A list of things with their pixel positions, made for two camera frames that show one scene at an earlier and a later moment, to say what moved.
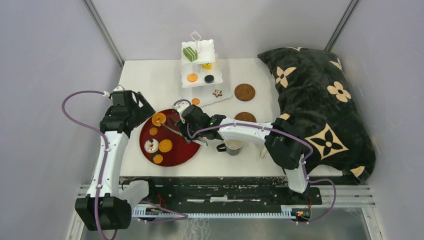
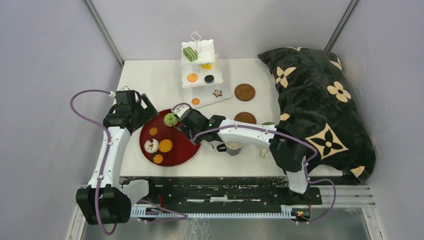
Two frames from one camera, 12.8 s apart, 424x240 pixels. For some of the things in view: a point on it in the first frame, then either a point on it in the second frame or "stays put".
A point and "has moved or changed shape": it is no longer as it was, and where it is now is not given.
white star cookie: [217, 93] stays put
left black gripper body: [133, 112] stays put
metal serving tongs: [179, 133] has moved or changed shape
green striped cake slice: [190, 54] stays put
